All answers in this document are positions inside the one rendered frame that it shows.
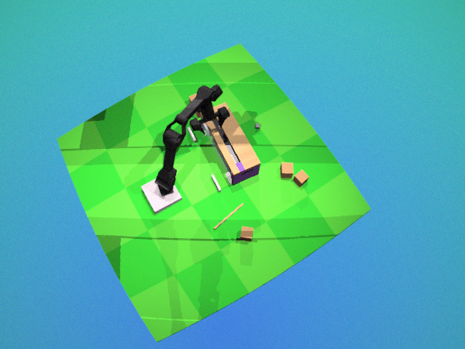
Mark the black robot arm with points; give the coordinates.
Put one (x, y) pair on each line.
(172, 140)

